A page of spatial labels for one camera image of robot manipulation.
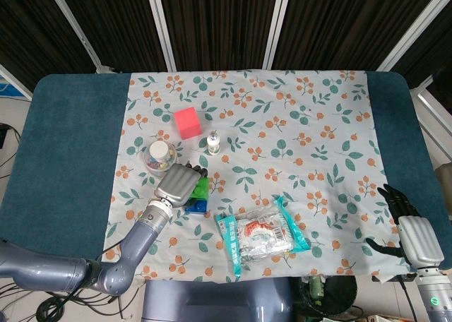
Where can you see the blue building block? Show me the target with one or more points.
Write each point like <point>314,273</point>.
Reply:
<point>197,206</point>

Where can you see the teal table mat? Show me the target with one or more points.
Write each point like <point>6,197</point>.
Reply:
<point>67,159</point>

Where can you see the clear jar with white lid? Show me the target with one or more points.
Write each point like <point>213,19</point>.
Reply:
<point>159,157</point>

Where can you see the pink foam cube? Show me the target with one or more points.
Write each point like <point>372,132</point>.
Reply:
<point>188,122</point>

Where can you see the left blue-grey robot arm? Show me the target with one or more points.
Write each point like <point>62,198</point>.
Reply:
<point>106,258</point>

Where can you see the green building block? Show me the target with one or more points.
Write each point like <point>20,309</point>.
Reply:
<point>200,189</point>

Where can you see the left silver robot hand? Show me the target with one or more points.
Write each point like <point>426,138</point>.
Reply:
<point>178,184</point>

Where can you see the small white-label bottle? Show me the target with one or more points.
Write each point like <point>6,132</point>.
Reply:
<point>213,143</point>

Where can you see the teal snack packet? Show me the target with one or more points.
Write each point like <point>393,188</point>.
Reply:
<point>259,237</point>

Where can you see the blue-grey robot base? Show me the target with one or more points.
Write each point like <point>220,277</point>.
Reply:
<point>217,301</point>

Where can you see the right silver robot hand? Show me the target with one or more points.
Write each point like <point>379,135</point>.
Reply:
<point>415,235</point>

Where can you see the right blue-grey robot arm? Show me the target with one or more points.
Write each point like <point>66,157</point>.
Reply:
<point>429,293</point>

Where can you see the floral tablecloth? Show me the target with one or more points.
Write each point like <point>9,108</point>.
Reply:
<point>268,152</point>

